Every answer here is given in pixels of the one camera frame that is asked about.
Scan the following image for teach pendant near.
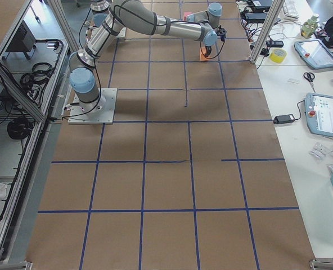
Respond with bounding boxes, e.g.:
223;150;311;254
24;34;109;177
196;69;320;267
304;93;333;137

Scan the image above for teach pendant far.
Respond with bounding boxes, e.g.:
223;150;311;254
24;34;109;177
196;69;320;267
294;39;333;69

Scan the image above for pink foam cube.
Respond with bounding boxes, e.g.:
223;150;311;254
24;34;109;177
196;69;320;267
183;11;194;22

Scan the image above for teach pendant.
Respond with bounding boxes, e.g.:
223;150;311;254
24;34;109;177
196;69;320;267
304;93;333;137
294;39;333;69

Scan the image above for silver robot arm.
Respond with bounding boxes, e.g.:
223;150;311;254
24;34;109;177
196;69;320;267
69;1;226;114

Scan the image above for black scissors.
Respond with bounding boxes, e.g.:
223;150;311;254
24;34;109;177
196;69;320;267
303;72;316;93

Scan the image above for aluminium frame post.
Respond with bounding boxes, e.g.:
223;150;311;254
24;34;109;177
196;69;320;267
249;0;284;64

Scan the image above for black power adapter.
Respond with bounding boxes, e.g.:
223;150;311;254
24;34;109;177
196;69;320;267
273;114;296;124

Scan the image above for orange foam cube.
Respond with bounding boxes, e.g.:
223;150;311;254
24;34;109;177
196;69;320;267
200;47;209;61

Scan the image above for yellow tape roll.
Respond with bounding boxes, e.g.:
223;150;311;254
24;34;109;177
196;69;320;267
270;48;287;64

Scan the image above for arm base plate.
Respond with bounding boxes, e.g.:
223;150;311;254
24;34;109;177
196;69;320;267
67;88;118;124

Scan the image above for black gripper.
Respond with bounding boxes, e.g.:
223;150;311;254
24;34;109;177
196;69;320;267
204;46;212;56

